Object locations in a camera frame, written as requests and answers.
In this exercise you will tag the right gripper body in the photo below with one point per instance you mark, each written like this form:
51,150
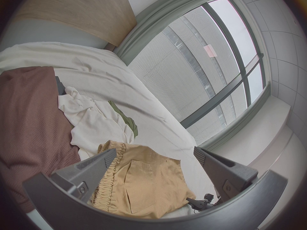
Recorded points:
203,205

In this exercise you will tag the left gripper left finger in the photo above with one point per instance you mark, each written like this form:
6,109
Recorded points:
79,178

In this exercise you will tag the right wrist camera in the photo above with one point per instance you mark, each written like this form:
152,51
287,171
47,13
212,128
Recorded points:
208,196

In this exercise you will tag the window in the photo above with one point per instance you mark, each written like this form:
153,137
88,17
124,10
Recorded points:
191,68

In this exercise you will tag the blue-green curtain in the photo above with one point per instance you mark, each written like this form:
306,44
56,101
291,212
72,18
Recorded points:
144,30

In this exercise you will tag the tan shorts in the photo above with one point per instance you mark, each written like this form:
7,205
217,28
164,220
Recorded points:
148,183

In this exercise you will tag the brown garment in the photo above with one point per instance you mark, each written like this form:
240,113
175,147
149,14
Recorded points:
28,118

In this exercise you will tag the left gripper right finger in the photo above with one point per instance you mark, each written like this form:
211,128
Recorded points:
225,176

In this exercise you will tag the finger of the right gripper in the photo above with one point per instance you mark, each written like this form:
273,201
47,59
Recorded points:
192,201

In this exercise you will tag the bed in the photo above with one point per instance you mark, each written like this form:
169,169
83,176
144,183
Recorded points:
120,80

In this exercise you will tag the green garment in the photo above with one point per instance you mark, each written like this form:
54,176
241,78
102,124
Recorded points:
130,126

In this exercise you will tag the white garment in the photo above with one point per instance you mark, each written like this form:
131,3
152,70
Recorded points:
96,123

